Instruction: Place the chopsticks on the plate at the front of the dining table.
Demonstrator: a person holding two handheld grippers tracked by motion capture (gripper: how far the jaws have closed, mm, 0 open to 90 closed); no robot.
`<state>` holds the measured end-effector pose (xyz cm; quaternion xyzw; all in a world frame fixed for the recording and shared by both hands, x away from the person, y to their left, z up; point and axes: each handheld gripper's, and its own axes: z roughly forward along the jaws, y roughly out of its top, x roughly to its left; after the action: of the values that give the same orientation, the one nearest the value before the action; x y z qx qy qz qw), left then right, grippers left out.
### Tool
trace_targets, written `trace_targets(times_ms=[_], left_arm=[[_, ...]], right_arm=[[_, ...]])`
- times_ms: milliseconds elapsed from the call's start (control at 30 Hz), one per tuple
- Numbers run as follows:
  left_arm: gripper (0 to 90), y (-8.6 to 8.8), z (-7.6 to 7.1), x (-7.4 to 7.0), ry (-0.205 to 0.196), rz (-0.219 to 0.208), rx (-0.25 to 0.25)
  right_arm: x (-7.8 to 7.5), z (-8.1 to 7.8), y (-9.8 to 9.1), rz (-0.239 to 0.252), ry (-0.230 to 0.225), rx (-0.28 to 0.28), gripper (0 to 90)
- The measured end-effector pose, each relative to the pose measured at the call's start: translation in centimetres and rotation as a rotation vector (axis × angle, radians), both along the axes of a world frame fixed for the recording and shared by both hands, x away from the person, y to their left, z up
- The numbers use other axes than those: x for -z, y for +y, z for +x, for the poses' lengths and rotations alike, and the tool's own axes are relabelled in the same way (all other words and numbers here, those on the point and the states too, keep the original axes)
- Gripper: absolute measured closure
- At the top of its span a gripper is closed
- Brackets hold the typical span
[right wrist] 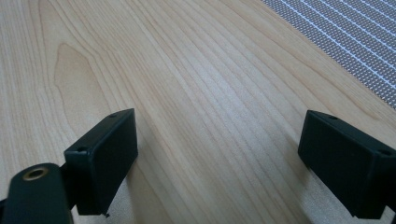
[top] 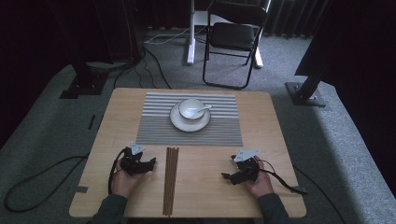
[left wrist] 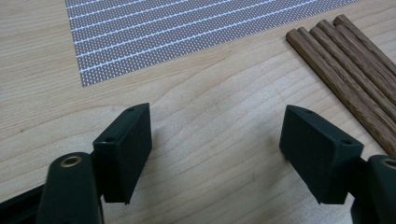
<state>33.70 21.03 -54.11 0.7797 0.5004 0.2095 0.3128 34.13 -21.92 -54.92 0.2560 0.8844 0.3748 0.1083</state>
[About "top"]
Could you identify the grey tape piece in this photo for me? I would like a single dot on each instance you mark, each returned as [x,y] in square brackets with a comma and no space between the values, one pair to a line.
[81,189]

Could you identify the black stand with grey base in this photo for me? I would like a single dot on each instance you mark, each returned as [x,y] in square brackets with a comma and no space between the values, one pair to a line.
[306,93]

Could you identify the white desk frame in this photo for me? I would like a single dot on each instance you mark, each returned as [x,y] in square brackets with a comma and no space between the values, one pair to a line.
[191,46]

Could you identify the black stand with square base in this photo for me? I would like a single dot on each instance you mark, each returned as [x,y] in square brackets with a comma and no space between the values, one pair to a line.
[85,84]

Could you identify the white bowl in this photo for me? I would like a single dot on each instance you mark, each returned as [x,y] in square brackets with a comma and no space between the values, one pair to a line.
[190,109]

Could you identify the white spoon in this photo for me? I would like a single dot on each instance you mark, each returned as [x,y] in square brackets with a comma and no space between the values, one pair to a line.
[206,108]

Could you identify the person's right hand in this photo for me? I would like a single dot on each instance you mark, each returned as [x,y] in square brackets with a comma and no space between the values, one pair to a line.
[261,186]

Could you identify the black tape strip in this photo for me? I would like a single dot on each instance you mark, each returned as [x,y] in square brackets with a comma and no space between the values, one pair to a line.
[91,122]

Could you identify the row of brown chopsticks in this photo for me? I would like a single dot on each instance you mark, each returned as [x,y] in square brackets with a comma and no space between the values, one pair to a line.
[171,180]

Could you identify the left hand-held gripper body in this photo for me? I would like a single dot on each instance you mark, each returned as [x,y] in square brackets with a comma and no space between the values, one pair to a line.
[134,163]

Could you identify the dark curtain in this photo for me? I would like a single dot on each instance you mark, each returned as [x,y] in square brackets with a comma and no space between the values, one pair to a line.
[358,46]

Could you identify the grey striped placemat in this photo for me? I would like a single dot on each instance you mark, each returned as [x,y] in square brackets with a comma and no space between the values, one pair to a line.
[155,130]

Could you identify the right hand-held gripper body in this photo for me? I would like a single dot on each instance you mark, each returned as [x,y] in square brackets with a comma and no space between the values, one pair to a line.
[247,172]

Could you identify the black folding chair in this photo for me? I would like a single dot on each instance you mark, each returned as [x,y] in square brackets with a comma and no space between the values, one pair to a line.
[232,35]

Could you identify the white saucer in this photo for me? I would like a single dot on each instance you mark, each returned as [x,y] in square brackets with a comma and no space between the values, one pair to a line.
[190,125]

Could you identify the person's left hand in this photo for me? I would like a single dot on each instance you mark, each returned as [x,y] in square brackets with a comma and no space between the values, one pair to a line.
[123,185]

